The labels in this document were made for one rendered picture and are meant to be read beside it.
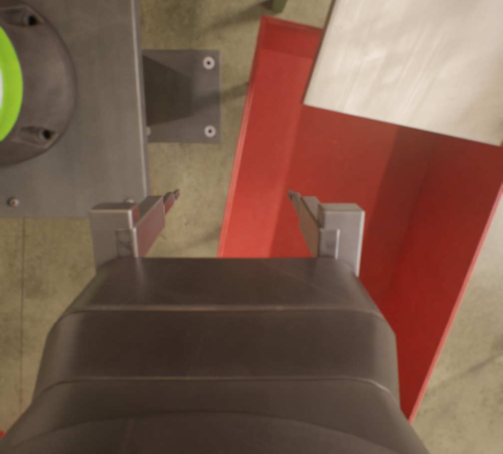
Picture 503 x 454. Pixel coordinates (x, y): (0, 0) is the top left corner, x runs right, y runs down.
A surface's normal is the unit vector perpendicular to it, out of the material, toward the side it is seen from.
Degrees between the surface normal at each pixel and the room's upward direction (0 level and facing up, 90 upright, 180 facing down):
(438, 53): 30
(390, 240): 0
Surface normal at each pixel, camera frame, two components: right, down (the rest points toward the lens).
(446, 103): -0.07, 0.70
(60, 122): 0.76, 0.54
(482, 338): 0.02, 0.26
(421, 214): -0.98, -0.18
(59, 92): 0.88, 0.25
